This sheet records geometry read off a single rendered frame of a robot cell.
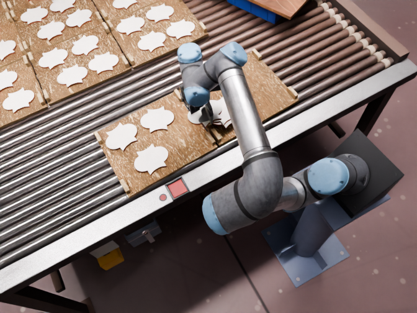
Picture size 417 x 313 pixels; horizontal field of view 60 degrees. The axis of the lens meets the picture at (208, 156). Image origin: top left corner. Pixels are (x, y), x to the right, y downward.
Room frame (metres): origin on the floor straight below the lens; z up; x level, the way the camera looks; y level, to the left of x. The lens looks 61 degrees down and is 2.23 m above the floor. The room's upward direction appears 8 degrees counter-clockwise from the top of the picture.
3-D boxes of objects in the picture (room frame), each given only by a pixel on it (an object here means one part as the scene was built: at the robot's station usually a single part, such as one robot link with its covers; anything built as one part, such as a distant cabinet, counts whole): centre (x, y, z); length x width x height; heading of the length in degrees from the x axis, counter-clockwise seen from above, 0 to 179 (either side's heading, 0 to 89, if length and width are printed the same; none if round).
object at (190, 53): (0.82, 0.02, 1.36); 0.09 x 0.08 x 0.11; 3
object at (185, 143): (0.82, 0.22, 0.93); 0.41 x 0.35 x 0.02; 115
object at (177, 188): (0.58, 0.14, 0.92); 0.06 x 0.06 x 0.01; 22
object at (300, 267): (0.53, -0.51, 0.43); 0.38 x 0.38 x 0.87; 21
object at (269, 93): (0.99, -0.16, 0.93); 0.41 x 0.35 x 0.02; 115
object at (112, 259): (0.43, 0.48, 0.74); 0.09 x 0.08 x 0.24; 112
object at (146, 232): (0.50, 0.32, 0.77); 0.14 x 0.11 x 0.18; 112
